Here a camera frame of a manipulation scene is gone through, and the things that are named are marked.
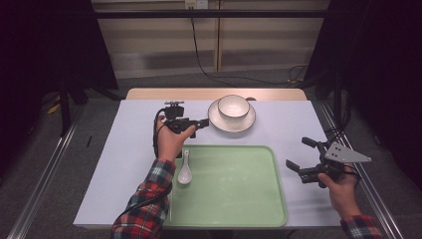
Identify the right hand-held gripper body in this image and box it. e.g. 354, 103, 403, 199
298, 141, 373, 189

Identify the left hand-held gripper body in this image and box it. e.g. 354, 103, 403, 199
161, 101, 200, 139

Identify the white saucer with dark rim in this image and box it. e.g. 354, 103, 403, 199
207, 101, 257, 133

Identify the white bowl with dark rim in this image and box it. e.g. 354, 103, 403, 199
217, 94, 251, 120

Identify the white ceramic spoon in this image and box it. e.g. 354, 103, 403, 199
176, 148, 194, 186

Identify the green plastic tray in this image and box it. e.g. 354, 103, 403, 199
168, 144, 289, 229

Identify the person's left hand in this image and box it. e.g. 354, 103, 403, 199
155, 114, 198, 164

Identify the person's right hand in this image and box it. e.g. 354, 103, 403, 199
316, 164, 363, 219

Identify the black metal stand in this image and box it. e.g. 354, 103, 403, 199
332, 72, 343, 127
58, 77, 73, 137

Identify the pale table cover sheet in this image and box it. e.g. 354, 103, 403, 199
73, 99, 348, 230

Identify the black curtain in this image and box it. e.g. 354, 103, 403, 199
303, 0, 422, 192
0, 0, 119, 178

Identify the yellow floor item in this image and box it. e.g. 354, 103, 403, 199
46, 95, 63, 116

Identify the left hand-held gripper black cable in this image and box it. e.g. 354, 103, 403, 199
113, 107, 174, 220

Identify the aluminium floor rail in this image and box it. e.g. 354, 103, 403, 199
6, 121, 80, 239
318, 102, 405, 239

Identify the bundle of floor cables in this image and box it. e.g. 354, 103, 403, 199
286, 64, 311, 85

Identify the long black wall cable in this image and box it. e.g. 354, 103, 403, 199
189, 6, 311, 89

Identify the wooden vertical post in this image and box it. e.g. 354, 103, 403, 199
214, 0, 224, 73

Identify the black horizontal frame bar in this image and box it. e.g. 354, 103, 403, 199
93, 9, 329, 20

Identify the white wall outlet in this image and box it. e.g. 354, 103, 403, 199
184, 0, 210, 10

